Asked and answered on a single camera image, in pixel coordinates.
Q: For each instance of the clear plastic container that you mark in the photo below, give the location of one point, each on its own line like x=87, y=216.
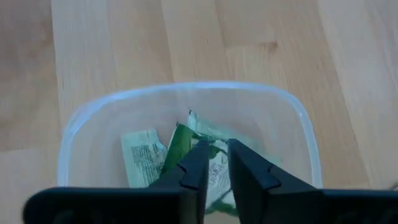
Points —
x=102, y=118

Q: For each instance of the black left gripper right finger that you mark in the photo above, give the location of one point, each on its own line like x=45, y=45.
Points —
x=248, y=174

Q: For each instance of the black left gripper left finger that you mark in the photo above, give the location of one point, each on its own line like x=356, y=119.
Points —
x=194, y=174

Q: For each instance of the green tea bag packet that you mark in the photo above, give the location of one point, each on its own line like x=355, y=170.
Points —
x=180, y=143
x=218, y=174
x=143, y=158

